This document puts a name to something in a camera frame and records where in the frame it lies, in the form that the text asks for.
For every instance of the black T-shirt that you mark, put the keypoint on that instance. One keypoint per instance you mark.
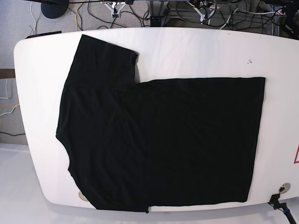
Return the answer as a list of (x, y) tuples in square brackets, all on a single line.
[(166, 142)]

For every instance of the black central column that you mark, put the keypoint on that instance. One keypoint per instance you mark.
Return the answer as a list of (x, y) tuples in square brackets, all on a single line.
[(158, 11)]

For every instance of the table grommet hole left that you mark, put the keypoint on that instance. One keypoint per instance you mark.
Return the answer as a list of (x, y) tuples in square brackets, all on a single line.
[(82, 197)]

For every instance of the table grommet hole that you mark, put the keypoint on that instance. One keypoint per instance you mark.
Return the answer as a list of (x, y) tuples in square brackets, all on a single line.
[(82, 197), (284, 188)]

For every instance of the round blue-grey stand base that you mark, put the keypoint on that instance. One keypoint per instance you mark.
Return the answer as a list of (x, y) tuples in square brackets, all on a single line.
[(54, 8)]

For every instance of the red warning sticker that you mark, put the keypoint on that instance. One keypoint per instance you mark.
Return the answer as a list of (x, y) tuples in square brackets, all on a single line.
[(296, 160)]

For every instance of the table grommet hole right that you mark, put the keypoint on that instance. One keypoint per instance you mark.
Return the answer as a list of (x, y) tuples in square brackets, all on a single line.
[(284, 188)]

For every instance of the black clamp with cable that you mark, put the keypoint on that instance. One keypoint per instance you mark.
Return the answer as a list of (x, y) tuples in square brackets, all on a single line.
[(277, 205)]

